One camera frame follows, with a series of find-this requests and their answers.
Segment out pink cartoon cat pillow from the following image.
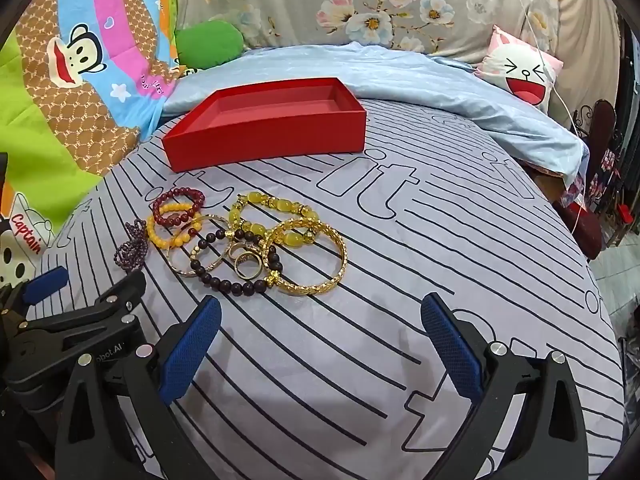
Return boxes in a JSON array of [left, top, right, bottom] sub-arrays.
[[475, 25, 563, 108]]

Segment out thin gold bangle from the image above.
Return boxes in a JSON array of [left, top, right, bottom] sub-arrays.
[[167, 214, 236, 277]]

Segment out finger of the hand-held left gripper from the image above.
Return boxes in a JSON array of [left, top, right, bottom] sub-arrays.
[[0, 266, 69, 328], [17, 270, 147, 346]]

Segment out red cardboard box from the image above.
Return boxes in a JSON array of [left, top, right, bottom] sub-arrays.
[[161, 77, 368, 173]]

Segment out green pillow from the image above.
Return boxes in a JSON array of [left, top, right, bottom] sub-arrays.
[[175, 21, 246, 68]]

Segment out wide gold bangle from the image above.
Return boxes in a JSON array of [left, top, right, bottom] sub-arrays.
[[262, 217, 348, 295]]

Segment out cartoon monkey printed blanket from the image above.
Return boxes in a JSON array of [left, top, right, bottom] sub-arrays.
[[0, 0, 183, 286]]

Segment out grey floral sheet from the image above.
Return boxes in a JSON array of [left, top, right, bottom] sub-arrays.
[[175, 0, 566, 56]]

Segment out dark red bead bracelet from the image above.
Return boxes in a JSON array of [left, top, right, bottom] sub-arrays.
[[152, 187, 206, 226]]

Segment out light blue blanket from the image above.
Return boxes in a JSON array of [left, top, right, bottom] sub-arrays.
[[162, 42, 588, 186]]

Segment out white cable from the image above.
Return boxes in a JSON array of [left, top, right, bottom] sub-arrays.
[[495, 0, 586, 236]]

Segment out purple small bead bracelet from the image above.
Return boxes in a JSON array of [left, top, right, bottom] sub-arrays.
[[116, 219, 150, 265]]

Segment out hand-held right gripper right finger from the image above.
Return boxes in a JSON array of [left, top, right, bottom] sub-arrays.
[[420, 292, 586, 480]]

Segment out beige cloth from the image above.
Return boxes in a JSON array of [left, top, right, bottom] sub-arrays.
[[555, 0, 623, 116]]

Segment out orange bead bracelet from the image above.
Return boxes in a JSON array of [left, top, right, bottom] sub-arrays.
[[146, 202, 203, 250]]

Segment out dark brown bead bracelet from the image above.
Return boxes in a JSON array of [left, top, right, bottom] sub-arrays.
[[189, 227, 283, 297]]

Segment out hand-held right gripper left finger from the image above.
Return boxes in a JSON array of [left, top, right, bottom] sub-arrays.
[[54, 295, 223, 480]]

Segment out yellow jade bead bracelet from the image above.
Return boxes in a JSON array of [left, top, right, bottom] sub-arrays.
[[229, 191, 322, 251]]

